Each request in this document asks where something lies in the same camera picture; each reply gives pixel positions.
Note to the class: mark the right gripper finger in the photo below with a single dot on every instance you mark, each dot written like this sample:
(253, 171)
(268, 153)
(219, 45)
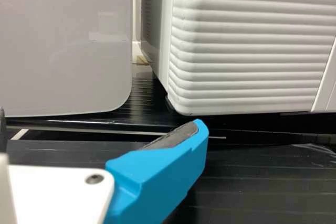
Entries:
(157, 176)

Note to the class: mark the black platform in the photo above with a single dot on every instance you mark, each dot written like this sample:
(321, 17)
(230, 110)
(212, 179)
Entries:
(262, 182)

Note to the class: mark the incubator door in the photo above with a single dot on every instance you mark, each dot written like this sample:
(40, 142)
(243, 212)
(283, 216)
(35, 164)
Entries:
(249, 51)

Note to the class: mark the white box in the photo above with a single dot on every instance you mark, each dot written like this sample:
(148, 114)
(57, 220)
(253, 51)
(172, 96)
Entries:
(65, 37)

